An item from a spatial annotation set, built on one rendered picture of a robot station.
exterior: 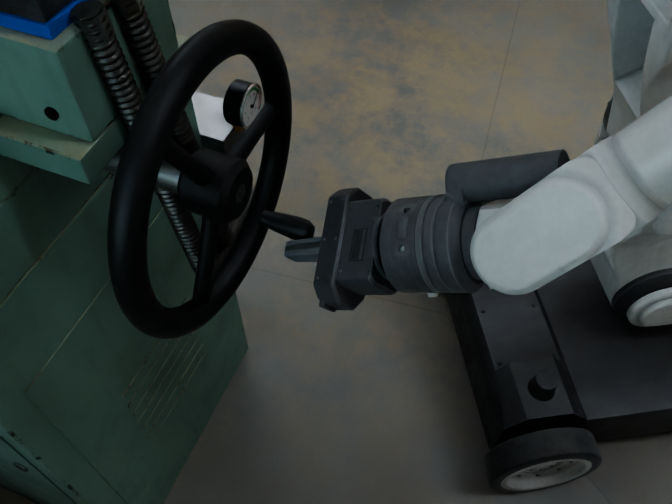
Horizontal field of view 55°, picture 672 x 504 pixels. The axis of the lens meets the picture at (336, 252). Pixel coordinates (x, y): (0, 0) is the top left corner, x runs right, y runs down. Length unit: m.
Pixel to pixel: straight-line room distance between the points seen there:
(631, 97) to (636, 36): 0.08
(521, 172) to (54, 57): 0.36
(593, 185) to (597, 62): 1.75
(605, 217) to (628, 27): 0.47
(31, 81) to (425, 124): 1.43
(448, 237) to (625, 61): 0.48
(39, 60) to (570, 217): 0.40
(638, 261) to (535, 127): 0.84
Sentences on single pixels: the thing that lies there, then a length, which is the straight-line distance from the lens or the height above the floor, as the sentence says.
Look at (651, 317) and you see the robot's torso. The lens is 1.25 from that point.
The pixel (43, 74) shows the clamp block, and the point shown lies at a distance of 0.55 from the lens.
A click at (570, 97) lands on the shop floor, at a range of 2.06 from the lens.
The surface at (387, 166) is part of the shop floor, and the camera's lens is 1.74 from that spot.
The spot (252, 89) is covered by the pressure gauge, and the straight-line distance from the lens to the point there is 0.90.
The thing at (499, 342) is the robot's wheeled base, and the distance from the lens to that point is 1.24.
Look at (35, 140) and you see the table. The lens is 0.60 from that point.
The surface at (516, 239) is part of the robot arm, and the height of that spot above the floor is 0.87.
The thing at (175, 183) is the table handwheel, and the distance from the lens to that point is 0.60.
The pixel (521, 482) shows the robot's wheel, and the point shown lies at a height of 0.03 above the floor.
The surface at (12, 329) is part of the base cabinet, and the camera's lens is 0.73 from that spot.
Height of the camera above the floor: 1.24
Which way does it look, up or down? 53 degrees down
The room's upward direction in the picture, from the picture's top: straight up
